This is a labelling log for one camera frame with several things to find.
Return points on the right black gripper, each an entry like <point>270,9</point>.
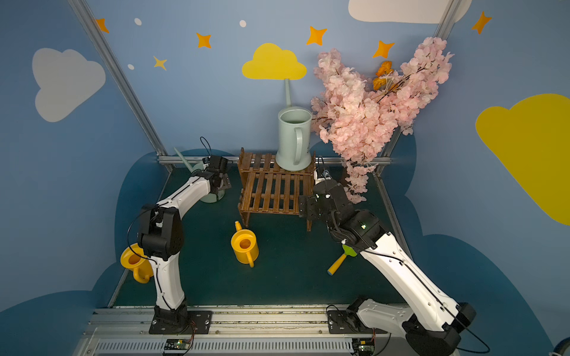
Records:
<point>312,209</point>

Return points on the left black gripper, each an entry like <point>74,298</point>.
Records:
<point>218,176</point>

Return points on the green watering can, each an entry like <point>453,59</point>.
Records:
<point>195,172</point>

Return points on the small yellow watering can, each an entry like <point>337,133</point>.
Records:
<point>245,246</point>

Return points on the large light blue watering can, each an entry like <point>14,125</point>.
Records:
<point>293,135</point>

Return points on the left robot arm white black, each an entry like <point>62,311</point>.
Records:
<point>161,237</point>

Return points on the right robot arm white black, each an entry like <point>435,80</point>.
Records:
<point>431,322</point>

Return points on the brown wooden slatted shelf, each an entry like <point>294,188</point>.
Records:
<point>267,188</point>

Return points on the yellow watering can at left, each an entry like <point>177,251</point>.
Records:
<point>133,259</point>

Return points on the green yellow toy shovel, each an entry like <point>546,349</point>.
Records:
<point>347,252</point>

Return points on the pink cherry blossom tree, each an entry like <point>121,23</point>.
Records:
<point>359,116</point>

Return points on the right circuit board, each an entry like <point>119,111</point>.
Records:
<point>363,347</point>

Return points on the circuit board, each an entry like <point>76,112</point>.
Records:
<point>363,347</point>
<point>178,345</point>

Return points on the left circuit board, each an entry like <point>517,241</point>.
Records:
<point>178,345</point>

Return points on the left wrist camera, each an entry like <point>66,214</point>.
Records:
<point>217,164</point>

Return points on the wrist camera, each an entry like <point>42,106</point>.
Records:
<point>217,164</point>
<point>321,175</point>

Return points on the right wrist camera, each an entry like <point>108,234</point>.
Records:
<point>321,175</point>

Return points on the aluminium back rail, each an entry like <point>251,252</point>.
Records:
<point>335,161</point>

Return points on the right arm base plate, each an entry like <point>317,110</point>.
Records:
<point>340,322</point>

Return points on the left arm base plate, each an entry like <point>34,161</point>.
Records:
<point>183,322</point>

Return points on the aluminium front rail frame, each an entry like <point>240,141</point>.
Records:
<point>234,330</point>

